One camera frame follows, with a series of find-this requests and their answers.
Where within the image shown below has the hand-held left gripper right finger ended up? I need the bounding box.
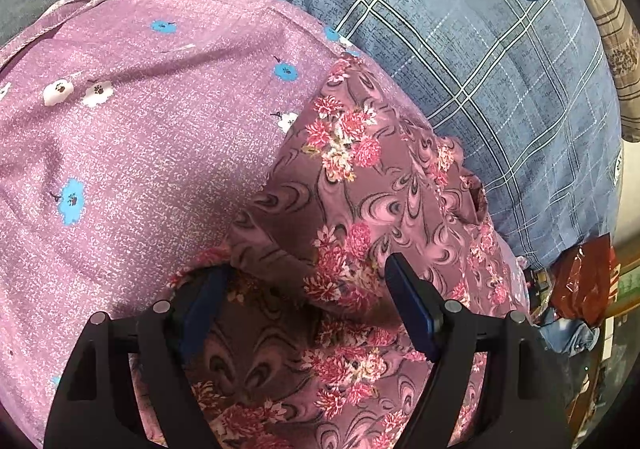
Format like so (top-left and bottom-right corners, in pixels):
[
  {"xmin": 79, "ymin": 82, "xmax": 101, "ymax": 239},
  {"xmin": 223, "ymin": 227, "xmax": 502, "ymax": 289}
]
[{"xmin": 384, "ymin": 253, "xmax": 573, "ymax": 449}]

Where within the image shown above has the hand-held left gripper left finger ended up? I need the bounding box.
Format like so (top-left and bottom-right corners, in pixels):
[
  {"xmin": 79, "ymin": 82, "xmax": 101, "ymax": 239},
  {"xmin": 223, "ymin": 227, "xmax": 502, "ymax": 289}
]
[{"xmin": 44, "ymin": 265, "xmax": 233, "ymax": 449}]

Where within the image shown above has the mauve floral garment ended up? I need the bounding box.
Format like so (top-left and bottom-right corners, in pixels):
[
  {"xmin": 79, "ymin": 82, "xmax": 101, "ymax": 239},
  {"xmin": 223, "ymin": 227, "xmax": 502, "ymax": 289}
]
[{"xmin": 167, "ymin": 54, "xmax": 531, "ymax": 449}]

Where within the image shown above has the blue denim cloth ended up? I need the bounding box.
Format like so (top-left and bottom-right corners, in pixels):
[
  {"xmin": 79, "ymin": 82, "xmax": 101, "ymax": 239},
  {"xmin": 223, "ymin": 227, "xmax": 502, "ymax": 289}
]
[{"xmin": 537, "ymin": 314, "xmax": 601, "ymax": 357}]

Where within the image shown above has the red plastic bag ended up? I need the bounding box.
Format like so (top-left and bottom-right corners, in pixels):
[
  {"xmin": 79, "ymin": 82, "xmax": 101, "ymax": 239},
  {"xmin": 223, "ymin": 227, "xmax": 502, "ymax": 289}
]
[{"xmin": 550, "ymin": 234, "xmax": 618, "ymax": 327}]

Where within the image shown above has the purple flowered bed sheet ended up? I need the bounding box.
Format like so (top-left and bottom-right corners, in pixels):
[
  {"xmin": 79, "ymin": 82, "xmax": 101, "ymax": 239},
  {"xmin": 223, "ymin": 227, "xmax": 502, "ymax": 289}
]
[{"xmin": 0, "ymin": 0, "xmax": 531, "ymax": 449}]

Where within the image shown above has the blue plaid quilt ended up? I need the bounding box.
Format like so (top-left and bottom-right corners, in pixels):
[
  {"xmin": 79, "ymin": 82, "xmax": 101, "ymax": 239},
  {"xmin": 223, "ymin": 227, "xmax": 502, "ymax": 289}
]
[{"xmin": 117, "ymin": 0, "xmax": 623, "ymax": 275}]

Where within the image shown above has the brown patterned cloth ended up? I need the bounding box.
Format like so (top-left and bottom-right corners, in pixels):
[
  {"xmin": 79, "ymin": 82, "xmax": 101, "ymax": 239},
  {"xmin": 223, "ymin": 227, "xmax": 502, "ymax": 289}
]
[{"xmin": 545, "ymin": 0, "xmax": 640, "ymax": 144}]

